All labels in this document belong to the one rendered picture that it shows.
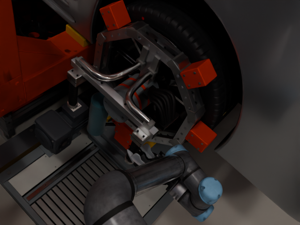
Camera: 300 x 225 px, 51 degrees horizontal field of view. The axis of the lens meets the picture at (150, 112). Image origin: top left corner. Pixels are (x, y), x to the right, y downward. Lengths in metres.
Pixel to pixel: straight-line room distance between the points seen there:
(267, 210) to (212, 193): 1.36
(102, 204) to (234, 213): 1.57
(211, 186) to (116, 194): 0.38
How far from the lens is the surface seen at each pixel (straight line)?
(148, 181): 0.87
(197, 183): 1.03
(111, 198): 0.72
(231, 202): 2.23
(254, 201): 2.32
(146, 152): 1.19
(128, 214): 0.72
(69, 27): 1.71
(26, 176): 1.95
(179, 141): 1.33
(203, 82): 1.06
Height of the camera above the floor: 1.87
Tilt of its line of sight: 53 degrees down
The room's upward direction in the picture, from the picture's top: 23 degrees clockwise
